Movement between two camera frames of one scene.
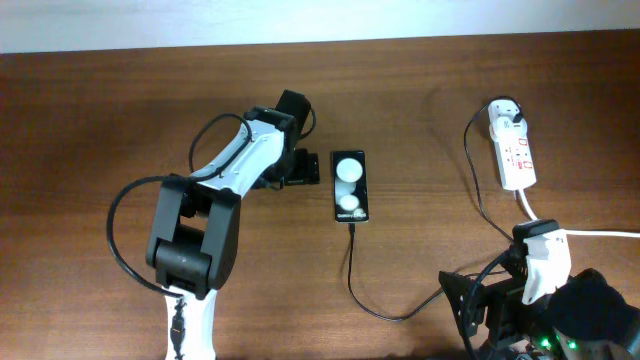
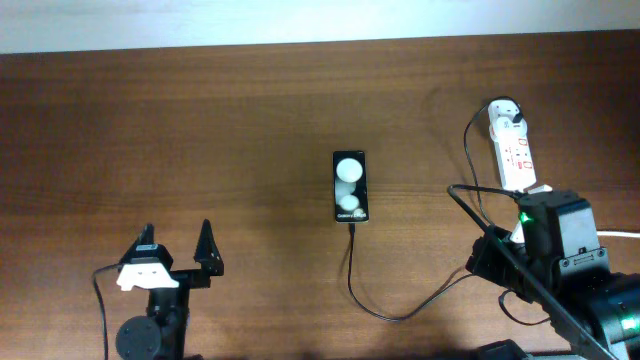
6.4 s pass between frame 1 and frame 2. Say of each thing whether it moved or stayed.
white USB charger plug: stayed
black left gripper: moved
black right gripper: moved
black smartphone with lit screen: stayed
